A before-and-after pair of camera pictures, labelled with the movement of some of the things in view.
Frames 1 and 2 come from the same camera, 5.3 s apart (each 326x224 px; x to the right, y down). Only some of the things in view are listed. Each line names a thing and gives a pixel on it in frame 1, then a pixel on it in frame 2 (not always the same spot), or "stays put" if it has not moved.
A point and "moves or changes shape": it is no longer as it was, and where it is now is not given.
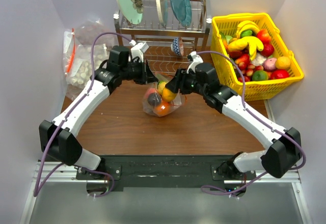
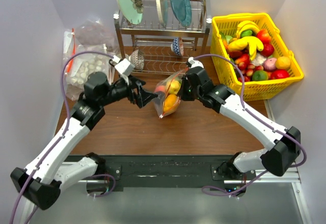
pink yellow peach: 152,90 moves or changes shape
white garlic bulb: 259,60 stays put
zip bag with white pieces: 77,62 stays put
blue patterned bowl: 177,47 stays put
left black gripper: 145,77 -> 144,98
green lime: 246,33 stays put
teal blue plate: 180,3 stays put
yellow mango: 167,95 -> 170,103
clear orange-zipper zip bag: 159,100 moves or changes shape
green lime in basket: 260,75 stays put
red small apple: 268,50 stays put
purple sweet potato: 269,64 stays put
